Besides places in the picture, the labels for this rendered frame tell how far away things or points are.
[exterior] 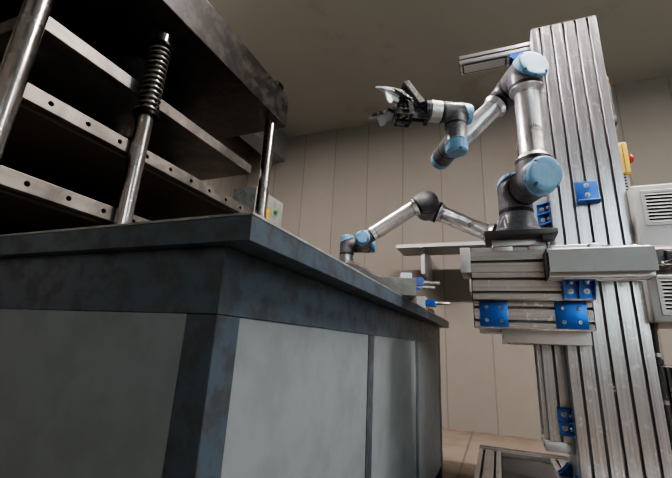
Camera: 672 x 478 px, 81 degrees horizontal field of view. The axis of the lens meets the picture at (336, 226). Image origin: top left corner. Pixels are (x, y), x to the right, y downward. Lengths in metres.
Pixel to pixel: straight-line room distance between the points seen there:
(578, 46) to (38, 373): 2.07
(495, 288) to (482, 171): 2.85
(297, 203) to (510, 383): 2.82
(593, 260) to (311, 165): 3.79
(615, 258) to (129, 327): 1.22
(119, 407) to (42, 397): 0.16
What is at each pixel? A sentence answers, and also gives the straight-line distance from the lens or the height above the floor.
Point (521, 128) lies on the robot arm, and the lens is 1.53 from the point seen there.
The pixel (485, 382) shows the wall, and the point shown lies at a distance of 3.84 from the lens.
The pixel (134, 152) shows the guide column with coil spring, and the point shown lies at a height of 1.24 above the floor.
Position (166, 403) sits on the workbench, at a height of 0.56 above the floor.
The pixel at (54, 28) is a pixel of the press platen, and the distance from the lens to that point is 1.57.
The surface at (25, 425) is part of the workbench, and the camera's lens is 0.79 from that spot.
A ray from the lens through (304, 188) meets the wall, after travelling 4.66.
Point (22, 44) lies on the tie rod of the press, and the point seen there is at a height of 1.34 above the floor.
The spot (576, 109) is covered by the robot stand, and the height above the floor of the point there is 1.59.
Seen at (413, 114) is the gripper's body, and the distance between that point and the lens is 1.41.
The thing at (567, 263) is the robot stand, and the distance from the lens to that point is 1.34.
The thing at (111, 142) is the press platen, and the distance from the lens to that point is 1.53.
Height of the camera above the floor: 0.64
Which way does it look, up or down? 17 degrees up
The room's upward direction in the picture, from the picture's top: 3 degrees clockwise
